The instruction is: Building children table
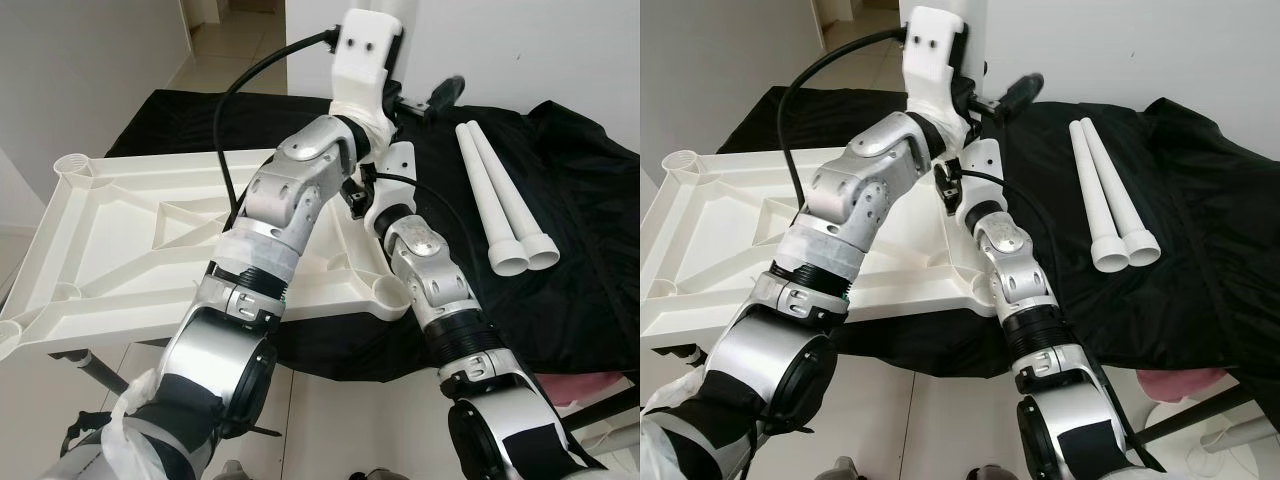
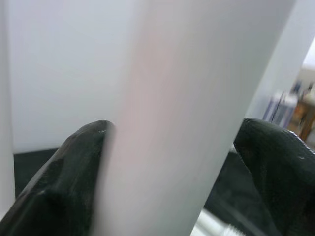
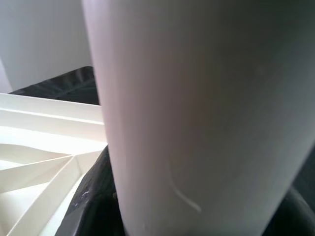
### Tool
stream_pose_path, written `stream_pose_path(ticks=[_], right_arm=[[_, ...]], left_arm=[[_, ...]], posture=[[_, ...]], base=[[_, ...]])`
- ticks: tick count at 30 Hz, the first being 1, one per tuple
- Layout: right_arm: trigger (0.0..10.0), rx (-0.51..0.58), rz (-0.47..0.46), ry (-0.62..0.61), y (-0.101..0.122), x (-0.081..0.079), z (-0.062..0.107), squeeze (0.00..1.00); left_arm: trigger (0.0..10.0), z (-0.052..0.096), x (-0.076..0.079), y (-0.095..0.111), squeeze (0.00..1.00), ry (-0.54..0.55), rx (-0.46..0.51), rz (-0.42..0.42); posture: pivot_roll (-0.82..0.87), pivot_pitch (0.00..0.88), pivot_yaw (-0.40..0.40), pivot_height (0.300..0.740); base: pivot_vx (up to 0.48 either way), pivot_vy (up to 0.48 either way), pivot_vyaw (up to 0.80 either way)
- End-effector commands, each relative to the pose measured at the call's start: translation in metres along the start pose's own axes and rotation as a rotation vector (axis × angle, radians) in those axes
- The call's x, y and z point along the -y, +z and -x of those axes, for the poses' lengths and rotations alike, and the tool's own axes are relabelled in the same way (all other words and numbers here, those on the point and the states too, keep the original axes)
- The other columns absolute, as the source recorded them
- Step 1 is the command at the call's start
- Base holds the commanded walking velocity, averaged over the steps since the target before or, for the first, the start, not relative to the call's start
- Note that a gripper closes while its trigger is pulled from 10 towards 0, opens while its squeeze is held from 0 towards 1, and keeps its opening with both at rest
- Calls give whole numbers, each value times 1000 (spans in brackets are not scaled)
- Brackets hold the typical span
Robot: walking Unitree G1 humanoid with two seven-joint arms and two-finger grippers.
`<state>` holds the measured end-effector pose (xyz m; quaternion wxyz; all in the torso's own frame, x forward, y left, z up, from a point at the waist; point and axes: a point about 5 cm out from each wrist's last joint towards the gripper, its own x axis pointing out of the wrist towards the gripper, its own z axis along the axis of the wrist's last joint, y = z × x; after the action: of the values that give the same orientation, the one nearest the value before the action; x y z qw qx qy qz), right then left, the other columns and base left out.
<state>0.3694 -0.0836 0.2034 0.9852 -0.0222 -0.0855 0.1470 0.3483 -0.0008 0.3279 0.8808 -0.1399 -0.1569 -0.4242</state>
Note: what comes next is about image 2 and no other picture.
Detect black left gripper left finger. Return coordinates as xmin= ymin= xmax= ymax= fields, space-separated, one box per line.
xmin=0 ymin=119 xmax=115 ymax=236

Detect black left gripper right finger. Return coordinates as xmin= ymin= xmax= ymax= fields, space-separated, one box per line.
xmin=232 ymin=117 xmax=315 ymax=236

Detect white plastic table leg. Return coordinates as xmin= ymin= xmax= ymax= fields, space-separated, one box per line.
xmin=92 ymin=0 xmax=298 ymax=236
xmin=0 ymin=0 xmax=16 ymax=214

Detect black fabric table cover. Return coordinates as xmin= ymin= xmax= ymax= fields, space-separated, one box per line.
xmin=13 ymin=147 xmax=280 ymax=236

